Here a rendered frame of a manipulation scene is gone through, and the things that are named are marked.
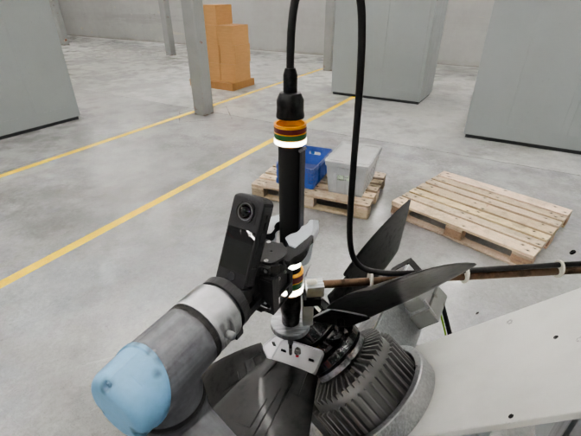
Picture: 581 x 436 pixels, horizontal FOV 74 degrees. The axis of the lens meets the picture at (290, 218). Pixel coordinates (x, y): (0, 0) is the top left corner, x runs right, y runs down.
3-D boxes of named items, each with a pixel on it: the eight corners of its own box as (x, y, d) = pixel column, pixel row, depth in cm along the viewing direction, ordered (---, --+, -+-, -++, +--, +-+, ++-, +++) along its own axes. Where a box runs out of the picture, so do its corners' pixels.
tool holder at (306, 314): (317, 309, 72) (320, 267, 67) (323, 338, 66) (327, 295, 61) (270, 312, 71) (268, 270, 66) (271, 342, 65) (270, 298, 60)
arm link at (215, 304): (165, 294, 43) (222, 321, 39) (193, 271, 46) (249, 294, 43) (175, 341, 47) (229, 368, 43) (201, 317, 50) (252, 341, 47)
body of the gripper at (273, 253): (253, 273, 60) (201, 324, 51) (250, 227, 55) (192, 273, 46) (296, 290, 56) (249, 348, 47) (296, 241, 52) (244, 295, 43)
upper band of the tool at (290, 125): (304, 138, 54) (304, 118, 52) (308, 149, 50) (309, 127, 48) (273, 139, 53) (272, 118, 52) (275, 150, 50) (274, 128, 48)
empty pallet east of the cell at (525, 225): (567, 224, 345) (573, 209, 338) (527, 272, 285) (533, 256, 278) (441, 182, 419) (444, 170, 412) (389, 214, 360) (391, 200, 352)
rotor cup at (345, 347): (358, 317, 86) (320, 273, 86) (359, 346, 72) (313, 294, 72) (309, 354, 89) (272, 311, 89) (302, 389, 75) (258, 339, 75)
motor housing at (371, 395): (363, 377, 97) (328, 338, 97) (437, 353, 81) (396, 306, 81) (323, 460, 79) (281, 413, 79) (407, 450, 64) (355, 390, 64)
